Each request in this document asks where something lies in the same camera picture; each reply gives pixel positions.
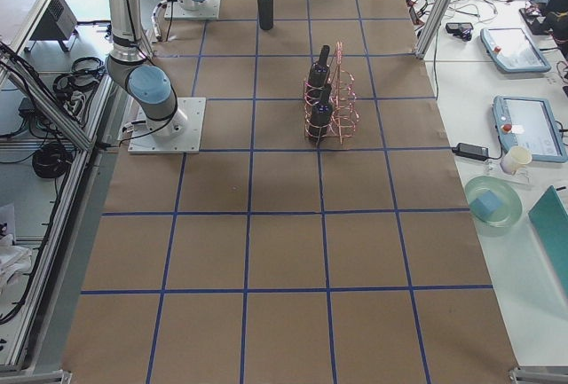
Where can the dark wine bottle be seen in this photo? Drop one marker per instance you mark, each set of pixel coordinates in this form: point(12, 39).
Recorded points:
point(265, 14)

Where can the dark bottle in basket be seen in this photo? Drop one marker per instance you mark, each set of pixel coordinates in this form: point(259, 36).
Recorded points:
point(321, 114)
point(317, 76)

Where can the grey metal box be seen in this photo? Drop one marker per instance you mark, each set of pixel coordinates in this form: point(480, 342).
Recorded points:
point(58, 23)

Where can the blue teach pendant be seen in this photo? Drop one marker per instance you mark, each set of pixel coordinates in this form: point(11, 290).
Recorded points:
point(530, 123)
point(513, 50)

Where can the black power adapter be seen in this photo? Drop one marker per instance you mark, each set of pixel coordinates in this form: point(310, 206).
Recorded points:
point(474, 152)

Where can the white paper cup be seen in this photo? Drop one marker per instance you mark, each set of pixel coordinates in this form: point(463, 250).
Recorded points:
point(515, 158)

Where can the blue foam cube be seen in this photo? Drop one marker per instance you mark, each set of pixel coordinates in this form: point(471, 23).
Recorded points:
point(485, 205)

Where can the green glass bowl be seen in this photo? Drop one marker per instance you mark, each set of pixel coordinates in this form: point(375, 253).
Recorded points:
point(512, 210)

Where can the teal board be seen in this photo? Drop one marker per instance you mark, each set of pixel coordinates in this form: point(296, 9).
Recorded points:
point(548, 217)

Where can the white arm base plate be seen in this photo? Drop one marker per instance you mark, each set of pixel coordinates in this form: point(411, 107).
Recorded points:
point(191, 10)

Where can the copper wire wine basket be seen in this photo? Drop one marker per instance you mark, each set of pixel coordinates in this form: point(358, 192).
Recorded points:
point(345, 117)

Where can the second white arm base plate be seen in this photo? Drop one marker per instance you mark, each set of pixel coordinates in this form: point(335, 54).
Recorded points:
point(181, 135)

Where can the aluminium frame post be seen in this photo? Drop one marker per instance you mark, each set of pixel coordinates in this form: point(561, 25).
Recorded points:
point(430, 28)

